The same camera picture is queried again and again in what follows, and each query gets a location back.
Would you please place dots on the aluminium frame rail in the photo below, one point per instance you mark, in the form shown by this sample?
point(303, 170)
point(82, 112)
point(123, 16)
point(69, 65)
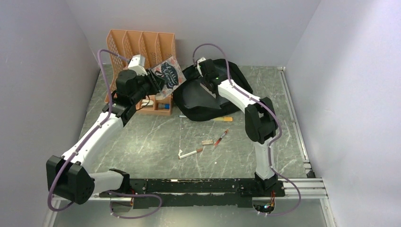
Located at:
point(79, 191)

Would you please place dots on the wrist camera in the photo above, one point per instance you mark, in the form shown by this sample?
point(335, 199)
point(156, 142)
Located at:
point(137, 64)
point(199, 66)

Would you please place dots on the blue cap item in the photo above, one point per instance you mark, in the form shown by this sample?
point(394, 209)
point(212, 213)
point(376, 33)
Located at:
point(162, 106)

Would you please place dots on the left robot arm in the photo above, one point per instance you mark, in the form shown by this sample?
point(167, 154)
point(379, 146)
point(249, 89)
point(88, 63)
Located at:
point(68, 175)

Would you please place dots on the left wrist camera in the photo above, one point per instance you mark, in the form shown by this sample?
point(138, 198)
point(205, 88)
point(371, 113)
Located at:
point(137, 64)

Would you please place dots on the peach plastic desk organizer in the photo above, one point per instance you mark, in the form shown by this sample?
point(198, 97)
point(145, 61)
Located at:
point(156, 47)

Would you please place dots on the red pen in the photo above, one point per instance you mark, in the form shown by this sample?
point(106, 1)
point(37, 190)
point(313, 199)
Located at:
point(221, 137)

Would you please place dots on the black student backpack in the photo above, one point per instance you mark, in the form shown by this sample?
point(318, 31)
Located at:
point(198, 103)

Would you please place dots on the yellow highlighter pen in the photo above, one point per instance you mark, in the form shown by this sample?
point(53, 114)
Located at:
point(223, 119)

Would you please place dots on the white brown pen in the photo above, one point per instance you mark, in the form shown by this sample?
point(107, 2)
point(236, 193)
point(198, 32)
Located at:
point(181, 155)

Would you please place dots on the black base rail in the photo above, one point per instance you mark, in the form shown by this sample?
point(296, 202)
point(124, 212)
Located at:
point(201, 192)

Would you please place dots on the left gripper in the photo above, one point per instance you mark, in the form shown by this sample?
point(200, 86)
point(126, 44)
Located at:
point(156, 82)

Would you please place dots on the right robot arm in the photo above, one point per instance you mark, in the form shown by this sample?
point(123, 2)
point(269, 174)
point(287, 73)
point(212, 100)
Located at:
point(260, 121)

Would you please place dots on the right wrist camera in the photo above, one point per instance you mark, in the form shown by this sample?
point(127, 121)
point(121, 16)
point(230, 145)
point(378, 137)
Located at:
point(199, 66)

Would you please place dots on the small brown eraser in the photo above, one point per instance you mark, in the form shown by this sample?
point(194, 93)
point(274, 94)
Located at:
point(207, 142)

